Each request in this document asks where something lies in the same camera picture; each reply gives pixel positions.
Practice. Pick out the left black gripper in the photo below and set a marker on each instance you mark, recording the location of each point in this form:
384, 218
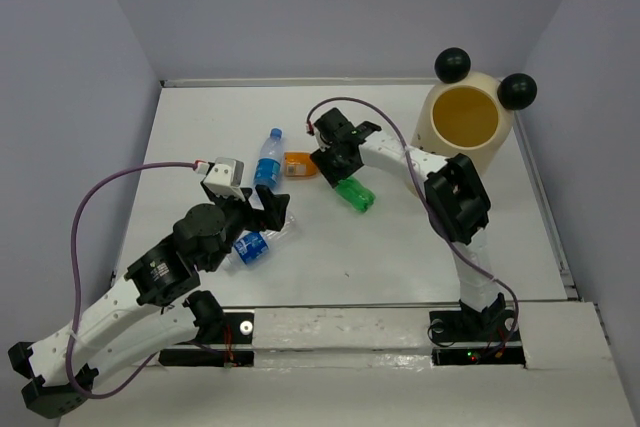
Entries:
276, 207

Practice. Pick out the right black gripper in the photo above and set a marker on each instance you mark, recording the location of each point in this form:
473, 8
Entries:
333, 174

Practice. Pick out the green plastic bottle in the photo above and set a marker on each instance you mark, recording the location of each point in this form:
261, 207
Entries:
355, 194

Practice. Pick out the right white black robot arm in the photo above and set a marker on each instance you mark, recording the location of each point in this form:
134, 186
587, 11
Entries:
457, 206

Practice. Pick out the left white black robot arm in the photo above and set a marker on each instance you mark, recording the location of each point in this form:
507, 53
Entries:
156, 303

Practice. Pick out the cream bin with black ears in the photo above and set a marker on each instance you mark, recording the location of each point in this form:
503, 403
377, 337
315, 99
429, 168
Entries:
469, 112

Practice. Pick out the upright-lying blue label water bottle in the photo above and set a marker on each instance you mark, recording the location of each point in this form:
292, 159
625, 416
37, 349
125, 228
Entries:
268, 167

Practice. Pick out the orange juice bottle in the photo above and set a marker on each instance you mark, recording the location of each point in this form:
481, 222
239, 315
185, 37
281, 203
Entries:
299, 165

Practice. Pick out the left blue label water bottle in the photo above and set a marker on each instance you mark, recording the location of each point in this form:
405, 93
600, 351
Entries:
254, 248

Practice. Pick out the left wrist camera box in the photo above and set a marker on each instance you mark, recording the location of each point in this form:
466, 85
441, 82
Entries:
223, 178

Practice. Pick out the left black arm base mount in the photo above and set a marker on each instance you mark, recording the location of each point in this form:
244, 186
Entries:
230, 347

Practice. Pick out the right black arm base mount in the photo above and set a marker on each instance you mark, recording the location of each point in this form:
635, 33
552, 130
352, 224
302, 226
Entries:
455, 344

